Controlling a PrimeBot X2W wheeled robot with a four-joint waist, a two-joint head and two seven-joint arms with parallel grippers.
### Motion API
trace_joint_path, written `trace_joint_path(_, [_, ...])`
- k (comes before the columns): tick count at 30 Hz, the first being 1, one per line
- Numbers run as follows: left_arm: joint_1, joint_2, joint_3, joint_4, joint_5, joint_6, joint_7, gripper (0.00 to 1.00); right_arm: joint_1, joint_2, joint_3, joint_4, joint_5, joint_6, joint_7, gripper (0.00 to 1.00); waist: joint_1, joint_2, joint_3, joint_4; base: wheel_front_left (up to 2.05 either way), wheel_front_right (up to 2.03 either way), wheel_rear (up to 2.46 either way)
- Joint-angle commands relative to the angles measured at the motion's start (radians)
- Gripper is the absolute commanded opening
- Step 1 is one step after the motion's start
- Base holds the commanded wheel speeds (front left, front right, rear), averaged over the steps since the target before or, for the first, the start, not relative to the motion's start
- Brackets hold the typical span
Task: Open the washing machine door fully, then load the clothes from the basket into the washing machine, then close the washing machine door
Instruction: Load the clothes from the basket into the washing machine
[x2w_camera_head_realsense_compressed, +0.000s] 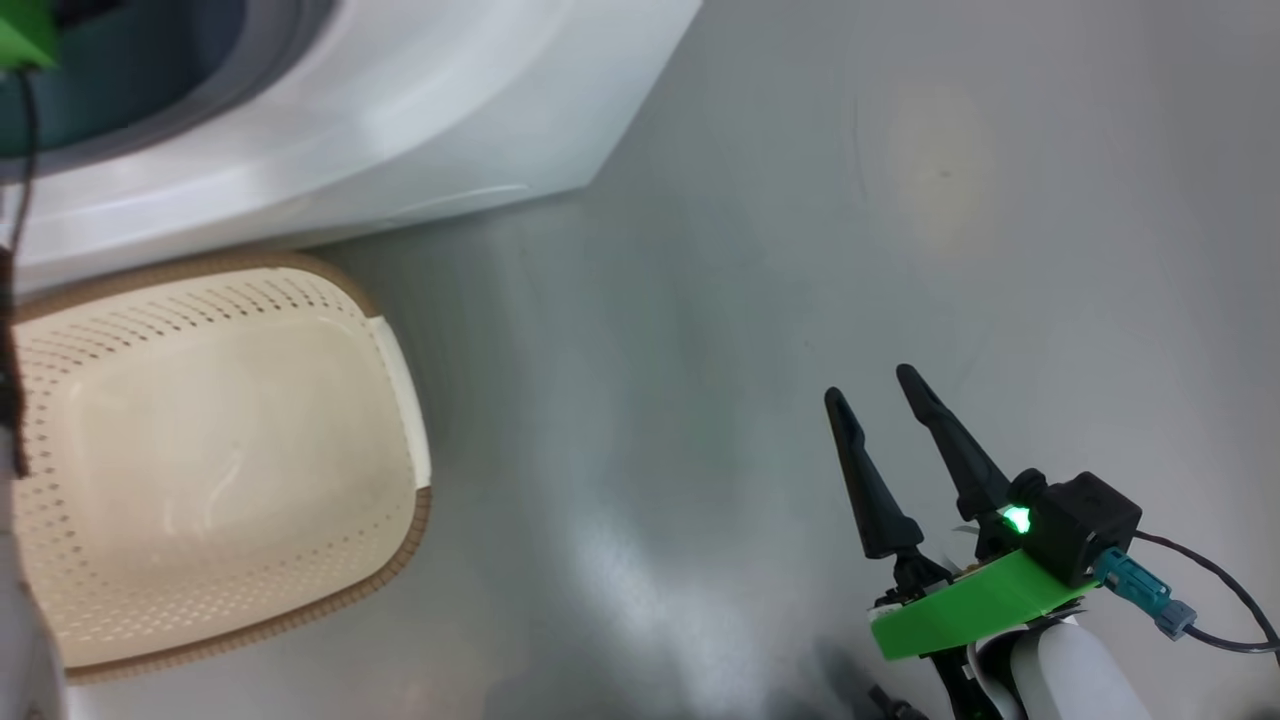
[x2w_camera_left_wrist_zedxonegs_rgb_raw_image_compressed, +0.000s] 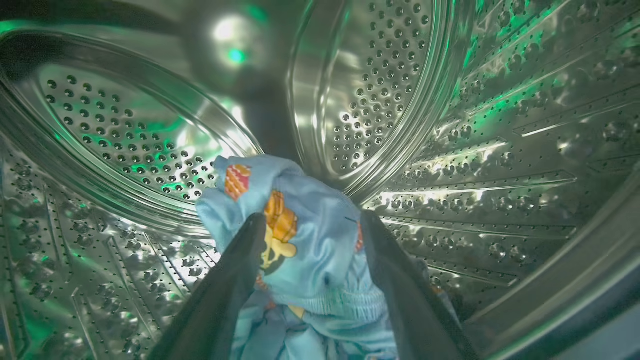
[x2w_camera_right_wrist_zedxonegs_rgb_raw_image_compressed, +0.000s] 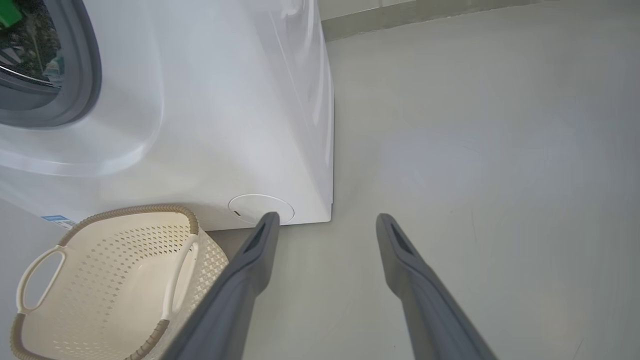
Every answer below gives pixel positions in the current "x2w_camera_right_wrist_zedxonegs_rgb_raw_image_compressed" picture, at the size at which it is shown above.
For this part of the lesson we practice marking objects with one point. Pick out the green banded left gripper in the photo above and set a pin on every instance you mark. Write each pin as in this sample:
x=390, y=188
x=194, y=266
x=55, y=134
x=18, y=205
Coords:
x=9, y=12

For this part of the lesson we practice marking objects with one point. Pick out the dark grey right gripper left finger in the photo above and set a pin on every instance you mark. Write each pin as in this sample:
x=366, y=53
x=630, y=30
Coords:
x=235, y=305

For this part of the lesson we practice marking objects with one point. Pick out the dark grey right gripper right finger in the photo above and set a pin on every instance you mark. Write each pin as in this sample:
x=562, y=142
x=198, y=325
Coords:
x=430, y=310

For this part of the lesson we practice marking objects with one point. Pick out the white front-load washing machine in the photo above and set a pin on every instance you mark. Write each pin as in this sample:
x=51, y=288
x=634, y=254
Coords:
x=225, y=100

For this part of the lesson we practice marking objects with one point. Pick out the round white filter cover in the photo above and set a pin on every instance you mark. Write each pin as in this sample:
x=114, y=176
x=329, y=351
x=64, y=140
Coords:
x=250, y=207

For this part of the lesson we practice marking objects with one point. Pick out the cream perforated laundry basket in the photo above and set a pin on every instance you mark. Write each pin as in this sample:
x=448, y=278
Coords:
x=110, y=300

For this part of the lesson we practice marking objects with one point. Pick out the blue energy label sticker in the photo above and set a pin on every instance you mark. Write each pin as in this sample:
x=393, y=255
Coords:
x=57, y=221

